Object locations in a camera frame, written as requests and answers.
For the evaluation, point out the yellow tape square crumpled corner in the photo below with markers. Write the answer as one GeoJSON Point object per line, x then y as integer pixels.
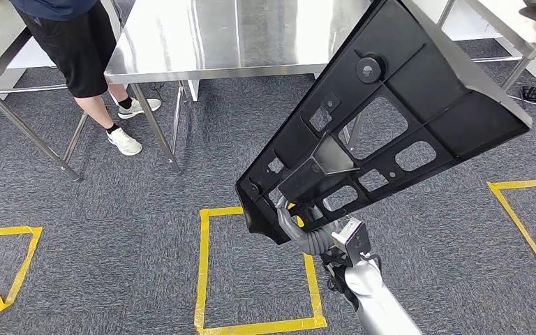
{"type": "Point", "coordinates": [4, 230]}

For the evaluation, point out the stainless steel workbench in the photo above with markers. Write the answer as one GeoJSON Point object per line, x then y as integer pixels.
{"type": "Point", "coordinates": [226, 37]}

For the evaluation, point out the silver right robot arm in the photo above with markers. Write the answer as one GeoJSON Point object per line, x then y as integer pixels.
{"type": "Point", "coordinates": [379, 300]}

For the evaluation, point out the black plastic mounting plate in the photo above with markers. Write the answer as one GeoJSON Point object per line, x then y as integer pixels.
{"type": "Point", "coordinates": [434, 92]}

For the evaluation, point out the person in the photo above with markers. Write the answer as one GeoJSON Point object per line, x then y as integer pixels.
{"type": "Point", "coordinates": [78, 55]}

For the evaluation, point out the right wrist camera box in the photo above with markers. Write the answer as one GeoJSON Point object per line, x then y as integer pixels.
{"type": "Point", "coordinates": [347, 231]}

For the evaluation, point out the yellow floor tape square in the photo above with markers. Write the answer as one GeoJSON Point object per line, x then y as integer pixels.
{"type": "Point", "coordinates": [202, 277]}
{"type": "Point", "coordinates": [527, 184]}

